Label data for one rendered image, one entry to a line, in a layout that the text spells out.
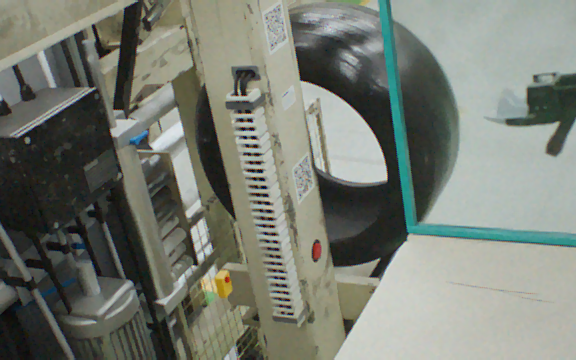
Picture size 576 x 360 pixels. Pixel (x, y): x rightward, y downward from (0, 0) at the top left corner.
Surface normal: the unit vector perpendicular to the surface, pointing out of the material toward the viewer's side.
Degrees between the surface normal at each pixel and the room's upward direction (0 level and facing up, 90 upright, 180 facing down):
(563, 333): 0
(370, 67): 56
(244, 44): 90
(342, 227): 4
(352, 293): 90
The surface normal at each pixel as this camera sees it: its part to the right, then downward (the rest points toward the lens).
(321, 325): 0.89, 0.04
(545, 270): -0.17, -0.89
